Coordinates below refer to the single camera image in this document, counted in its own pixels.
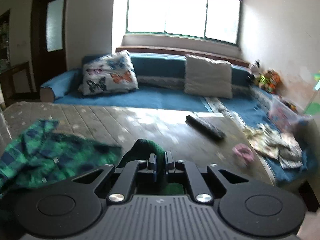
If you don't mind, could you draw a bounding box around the clear plastic toy box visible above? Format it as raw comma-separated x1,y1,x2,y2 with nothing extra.
268,96,307,133

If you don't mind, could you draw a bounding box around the colourful paper pinwheel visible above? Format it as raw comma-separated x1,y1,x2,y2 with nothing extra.
303,73,320,115

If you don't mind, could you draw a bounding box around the crumpled patterned cloth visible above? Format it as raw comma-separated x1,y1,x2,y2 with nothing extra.
242,124,303,169

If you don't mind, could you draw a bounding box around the butterfly print pillow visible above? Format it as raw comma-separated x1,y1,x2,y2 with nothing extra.
80,50,139,96

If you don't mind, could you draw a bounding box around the pink small object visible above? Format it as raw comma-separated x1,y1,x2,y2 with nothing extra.
232,144,255,166

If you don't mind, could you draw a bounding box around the grey quilted star tablecloth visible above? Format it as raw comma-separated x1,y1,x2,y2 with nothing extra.
1,102,275,185

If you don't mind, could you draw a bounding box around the black white plush toy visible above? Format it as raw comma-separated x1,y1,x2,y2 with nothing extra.
249,60,260,77

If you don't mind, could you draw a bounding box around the stuffed toys pile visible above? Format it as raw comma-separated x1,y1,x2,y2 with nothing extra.
254,69,281,94

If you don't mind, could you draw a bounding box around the green plaid flannel shirt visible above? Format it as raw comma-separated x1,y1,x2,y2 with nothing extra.
1,119,165,198

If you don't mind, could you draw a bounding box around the blue covered sofa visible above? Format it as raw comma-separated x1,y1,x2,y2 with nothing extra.
39,52,318,188

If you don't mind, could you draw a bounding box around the green framed window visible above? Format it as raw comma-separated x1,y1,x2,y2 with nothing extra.
126,0,242,46

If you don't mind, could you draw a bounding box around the black remote control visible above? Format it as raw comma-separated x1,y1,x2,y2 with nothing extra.
185,115,226,141

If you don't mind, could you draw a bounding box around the dark wooden door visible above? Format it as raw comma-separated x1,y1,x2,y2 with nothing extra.
30,0,67,91

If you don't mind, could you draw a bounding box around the plain beige pillow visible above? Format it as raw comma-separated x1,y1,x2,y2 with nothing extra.
184,54,233,99

